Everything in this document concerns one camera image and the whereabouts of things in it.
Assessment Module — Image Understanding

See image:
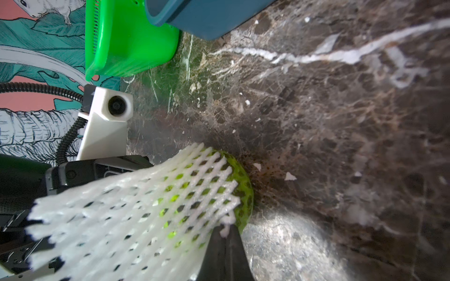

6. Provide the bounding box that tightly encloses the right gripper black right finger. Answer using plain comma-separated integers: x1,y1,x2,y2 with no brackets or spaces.
226,231,255,281

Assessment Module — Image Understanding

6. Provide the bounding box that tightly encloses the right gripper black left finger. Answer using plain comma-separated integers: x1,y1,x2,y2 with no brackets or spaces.
196,226,226,281

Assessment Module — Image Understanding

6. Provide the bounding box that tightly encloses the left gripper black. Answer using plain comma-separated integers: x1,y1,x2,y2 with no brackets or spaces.
1,155,152,277

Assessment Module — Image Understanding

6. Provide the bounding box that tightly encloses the white foam net sleeve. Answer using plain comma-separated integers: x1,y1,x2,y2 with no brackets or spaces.
24,142,241,281

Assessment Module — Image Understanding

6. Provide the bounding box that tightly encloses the green custard apple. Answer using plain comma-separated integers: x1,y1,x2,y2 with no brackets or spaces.
152,145,254,251

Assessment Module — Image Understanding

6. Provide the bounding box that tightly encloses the bright green plastic basket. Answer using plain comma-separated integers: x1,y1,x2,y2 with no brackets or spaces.
85,0,180,80

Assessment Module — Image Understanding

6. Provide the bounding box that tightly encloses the dark blue small bin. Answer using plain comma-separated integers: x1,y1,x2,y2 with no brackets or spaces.
144,0,273,41

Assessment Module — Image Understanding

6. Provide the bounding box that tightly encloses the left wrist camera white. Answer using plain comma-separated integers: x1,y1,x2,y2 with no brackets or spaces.
76,84,134,160

